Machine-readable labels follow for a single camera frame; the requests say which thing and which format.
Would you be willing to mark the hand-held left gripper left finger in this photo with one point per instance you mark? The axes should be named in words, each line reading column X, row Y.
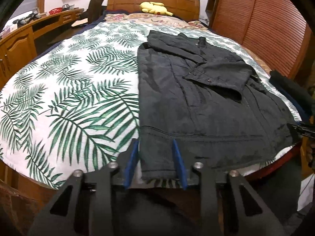
column 130, row 162

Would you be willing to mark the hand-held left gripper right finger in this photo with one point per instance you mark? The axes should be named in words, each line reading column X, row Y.
column 179, row 162

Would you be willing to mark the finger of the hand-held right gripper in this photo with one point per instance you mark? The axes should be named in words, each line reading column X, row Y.
column 302, row 130

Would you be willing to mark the black jacket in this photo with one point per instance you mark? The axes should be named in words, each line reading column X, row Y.
column 196, row 115

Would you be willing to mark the person's right hand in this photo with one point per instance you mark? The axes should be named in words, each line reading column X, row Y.
column 310, row 152

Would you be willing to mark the dark folded garment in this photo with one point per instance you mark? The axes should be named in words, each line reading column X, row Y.
column 290, row 88

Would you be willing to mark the white plastic bag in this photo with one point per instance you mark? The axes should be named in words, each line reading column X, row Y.
column 307, row 191

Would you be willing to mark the leaf print bed sheet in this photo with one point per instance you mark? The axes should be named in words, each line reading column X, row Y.
column 73, row 91

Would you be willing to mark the wooden slatted wardrobe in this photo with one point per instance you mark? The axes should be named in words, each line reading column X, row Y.
column 258, row 17

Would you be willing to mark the floral bedspread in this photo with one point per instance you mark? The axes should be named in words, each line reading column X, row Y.
column 128, row 17

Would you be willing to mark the yellow plush toy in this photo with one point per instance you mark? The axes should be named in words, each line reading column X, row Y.
column 153, row 7

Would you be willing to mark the wooden bed headboard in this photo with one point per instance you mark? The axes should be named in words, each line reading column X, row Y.
column 184, row 5

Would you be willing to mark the dark desk chair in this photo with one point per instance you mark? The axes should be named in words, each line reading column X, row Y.
column 94, row 5

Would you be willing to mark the wooden desk with cabinets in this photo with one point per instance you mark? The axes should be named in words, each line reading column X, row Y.
column 17, row 46

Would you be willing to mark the grey round container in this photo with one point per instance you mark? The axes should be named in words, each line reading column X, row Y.
column 67, row 7

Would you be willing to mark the red basket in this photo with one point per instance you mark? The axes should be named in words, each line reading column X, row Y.
column 55, row 11

